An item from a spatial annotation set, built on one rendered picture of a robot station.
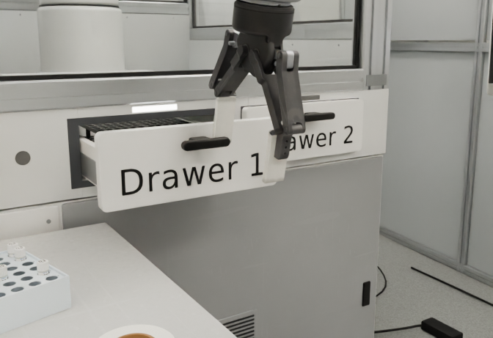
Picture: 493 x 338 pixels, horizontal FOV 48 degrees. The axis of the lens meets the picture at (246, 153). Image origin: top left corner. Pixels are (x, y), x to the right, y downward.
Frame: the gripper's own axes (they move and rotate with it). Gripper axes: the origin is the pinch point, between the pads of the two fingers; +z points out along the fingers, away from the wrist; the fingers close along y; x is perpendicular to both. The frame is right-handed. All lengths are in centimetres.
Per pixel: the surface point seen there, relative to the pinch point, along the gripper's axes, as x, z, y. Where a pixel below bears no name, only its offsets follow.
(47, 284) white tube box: 28.0, 8.8, -7.4
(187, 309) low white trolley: 14.9, 11.0, -14.6
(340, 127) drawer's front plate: -36.4, 7.0, 21.4
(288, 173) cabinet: -24.9, 15.8, 21.3
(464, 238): -170, 90, 70
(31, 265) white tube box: 28.4, 10.3, -1.3
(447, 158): -174, 59, 91
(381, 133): -50, 10, 23
